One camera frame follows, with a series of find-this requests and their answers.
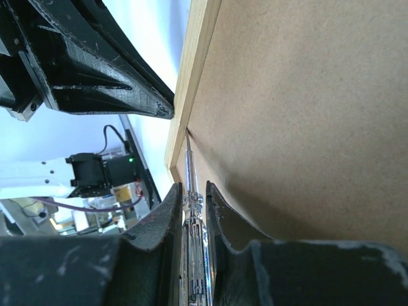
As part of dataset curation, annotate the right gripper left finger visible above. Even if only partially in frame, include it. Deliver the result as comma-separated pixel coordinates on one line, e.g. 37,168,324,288
1,183,183,305

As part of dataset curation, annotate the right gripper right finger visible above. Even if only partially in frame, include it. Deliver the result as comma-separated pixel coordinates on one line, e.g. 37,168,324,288
206,182,407,305

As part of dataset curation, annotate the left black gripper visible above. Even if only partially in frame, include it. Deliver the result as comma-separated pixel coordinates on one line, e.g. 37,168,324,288
1,1,174,122

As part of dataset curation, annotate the small metal tool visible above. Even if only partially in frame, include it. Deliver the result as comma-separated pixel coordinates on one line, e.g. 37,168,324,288
179,132,213,305

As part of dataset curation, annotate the light wooden picture frame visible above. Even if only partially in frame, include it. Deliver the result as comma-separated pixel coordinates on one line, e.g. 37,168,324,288
164,1,407,254

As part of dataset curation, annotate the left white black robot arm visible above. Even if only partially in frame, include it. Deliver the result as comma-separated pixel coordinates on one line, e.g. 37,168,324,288
1,1,175,199

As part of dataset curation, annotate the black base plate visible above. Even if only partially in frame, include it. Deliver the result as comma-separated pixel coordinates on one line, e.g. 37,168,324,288
119,115,161,210

